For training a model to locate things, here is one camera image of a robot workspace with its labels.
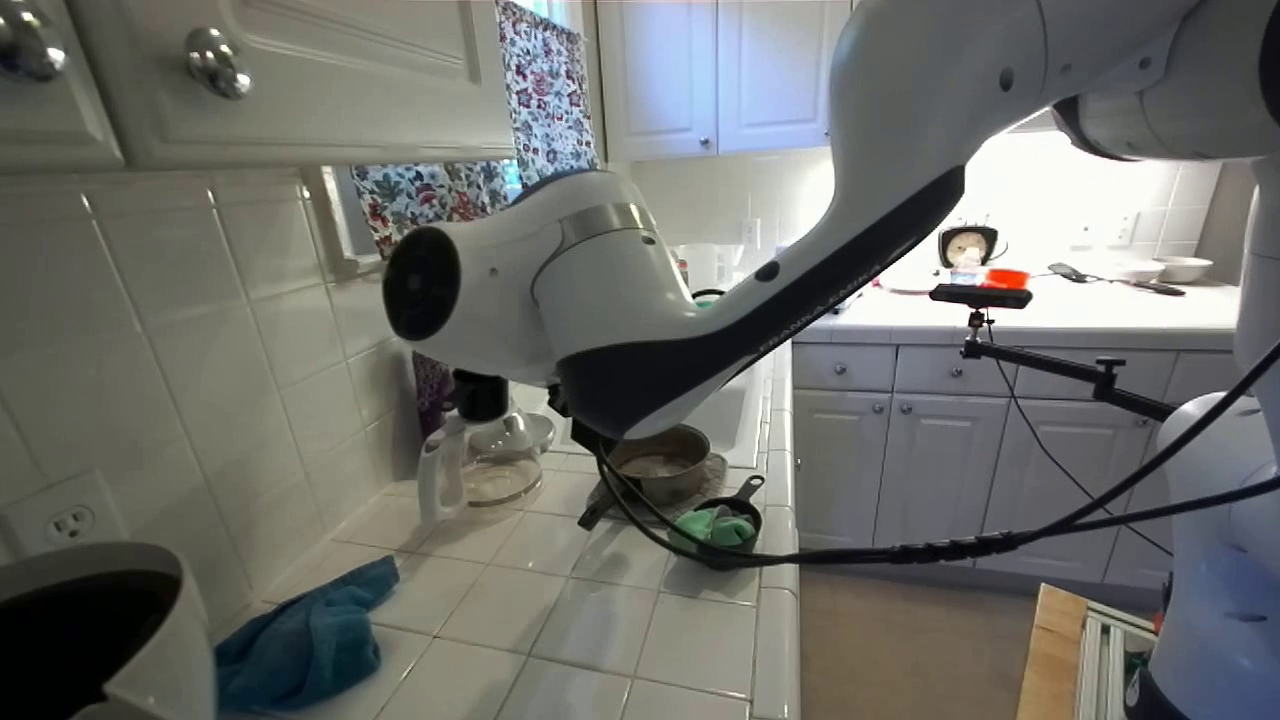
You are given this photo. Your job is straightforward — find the black measuring cup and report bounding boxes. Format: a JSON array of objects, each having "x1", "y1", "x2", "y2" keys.
[{"x1": 448, "y1": 369, "x2": 516, "y2": 430}]

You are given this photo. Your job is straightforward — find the metal bowl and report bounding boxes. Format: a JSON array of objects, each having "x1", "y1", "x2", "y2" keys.
[{"x1": 607, "y1": 422, "x2": 715, "y2": 507}]

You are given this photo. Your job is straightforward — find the grey mat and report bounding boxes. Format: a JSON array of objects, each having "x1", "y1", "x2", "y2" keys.
[{"x1": 576, "y1": 454, "x2": 736, "y2": 534}]

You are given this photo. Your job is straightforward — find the green cloth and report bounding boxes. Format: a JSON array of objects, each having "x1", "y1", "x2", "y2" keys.
[{"x1": 669, "y1": 506, "x2": 759, "y2": 558}]

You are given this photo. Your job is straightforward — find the purple soap bottle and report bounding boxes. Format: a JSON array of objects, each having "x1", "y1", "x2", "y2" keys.
[{"x1": 409, "y1": 345, "x2": 459, "y2": 440}]

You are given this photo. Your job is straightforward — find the floral curtain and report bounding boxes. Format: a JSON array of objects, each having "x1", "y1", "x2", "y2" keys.
[{"x1": 345, "y1": 0, "x2": 605, "y2": 261}]

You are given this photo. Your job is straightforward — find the white base cabinet with drawers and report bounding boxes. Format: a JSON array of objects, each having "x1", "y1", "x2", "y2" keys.
[{"x1": 789, "y1": 335, "x2": 1247, "y2": 592}]

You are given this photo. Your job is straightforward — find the blue cloth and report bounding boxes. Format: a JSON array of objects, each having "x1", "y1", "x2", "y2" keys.
[{"x1": 213, "y1": 554, "x2": 404, "y2": 720}]

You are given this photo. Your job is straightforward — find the wooden table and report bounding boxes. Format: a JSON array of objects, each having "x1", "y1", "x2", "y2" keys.
[{"x1": 1014, "y1": 579, "x2": 1091, "y2": 720}]

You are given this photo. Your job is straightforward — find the chrome cabinet knob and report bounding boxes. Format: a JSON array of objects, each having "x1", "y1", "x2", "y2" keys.
[
  {"x1": 0, "y1": 0, "x2": 71, "y2": 86},
  {"x1": 182, "y1": 20, "x2": 261, "y2": 104}
]

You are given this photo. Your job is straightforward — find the white bowl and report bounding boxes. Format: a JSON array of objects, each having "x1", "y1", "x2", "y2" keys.
[{"x1": 1153, "y1": 249, "x2": 1221, "y2": 289}]

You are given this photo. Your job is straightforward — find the glass coffee carafe white handle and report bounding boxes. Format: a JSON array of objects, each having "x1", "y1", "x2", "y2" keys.
[{"x1": 414, "y1": 397, "x2": 551, "y2": 534}]

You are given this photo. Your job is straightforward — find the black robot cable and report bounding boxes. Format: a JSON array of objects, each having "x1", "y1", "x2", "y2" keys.
[{"x1": 588, "y1": 335, "x2": 1280, "y2": 577}]

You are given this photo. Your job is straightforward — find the white wall cabinet small knobs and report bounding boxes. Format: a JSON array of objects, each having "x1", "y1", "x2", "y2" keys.
[{"x1": 591, "y1": 0, "x2": 855, "y2": 165}]

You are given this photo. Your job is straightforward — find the white wall cabinet chrome knobs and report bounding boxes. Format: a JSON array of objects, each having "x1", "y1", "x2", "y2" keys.
[{"x1": 0, "y1": 0, "x2": 519, "y2": 172}]

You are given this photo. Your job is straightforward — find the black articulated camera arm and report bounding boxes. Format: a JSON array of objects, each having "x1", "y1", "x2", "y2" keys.
[{"x1": 955, "y1": 303, "x2": 1183, "y2": 425}]

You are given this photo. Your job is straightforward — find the aluminium profile base frame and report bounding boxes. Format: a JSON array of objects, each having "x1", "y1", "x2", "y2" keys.
[{"x1": 1072, "y1": 595, "x2": 1165, "y2": 720}]

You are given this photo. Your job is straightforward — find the white wall outlet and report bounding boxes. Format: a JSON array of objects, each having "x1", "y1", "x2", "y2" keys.
[{"x1": 5, "y1": 467, "x2": 127, "y2": 560}]

